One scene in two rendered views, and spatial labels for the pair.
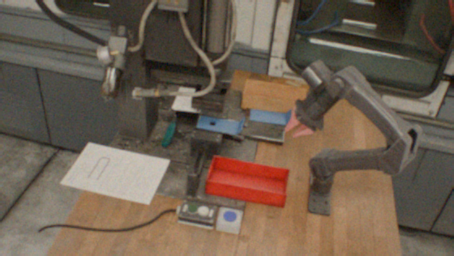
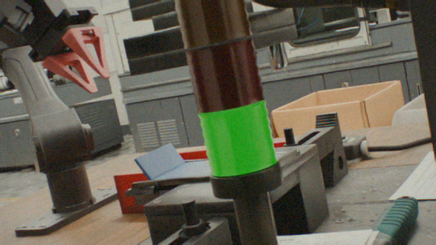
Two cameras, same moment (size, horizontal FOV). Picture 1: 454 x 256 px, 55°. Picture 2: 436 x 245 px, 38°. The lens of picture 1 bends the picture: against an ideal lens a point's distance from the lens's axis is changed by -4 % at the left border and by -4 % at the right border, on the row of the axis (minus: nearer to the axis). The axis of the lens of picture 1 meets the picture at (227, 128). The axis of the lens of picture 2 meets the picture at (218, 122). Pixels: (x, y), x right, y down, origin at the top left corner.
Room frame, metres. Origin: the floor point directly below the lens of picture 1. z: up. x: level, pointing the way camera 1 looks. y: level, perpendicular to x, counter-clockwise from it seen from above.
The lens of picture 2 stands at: (1.84, 0.31, 1.12)
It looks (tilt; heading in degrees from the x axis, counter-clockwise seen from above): 7 degrees down; 204
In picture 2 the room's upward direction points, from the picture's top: 12 degrees counter-clockwise
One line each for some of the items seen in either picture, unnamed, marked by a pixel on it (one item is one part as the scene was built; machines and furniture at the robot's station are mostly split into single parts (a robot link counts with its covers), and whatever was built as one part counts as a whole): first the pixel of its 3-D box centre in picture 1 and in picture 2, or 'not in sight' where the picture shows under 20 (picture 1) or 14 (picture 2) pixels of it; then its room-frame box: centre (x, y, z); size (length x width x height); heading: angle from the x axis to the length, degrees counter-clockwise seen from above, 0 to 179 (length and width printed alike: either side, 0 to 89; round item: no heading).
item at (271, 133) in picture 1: (263, 125); not in sight; (1.36, -0.14, 0.91); 0.17 x 0.16 x 0.02; 173
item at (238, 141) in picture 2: not in sight; (238, 137); (1.52, 0.18, 1.07); 0.04 x 0.04 x 0.03
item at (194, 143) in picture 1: (210, 132); (246, 216); (1.26, 0.06, 0.94); 0.20 x 0.10 x 0.07; 173
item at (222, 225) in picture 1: (229, 223); not in sight; (0.88, -0.03, 0.90); 0.07 x 0.07 x 0.06; 83
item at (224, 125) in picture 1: (220, 122); (211, 157); (1.24, 0.02, 1.00); 0.15 x 0.07 x 0.03; 83
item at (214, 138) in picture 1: (211, 122); (238, 176); (1.26, 0.06, 0.98); 0.20 x 0.10 x 0.01; 173
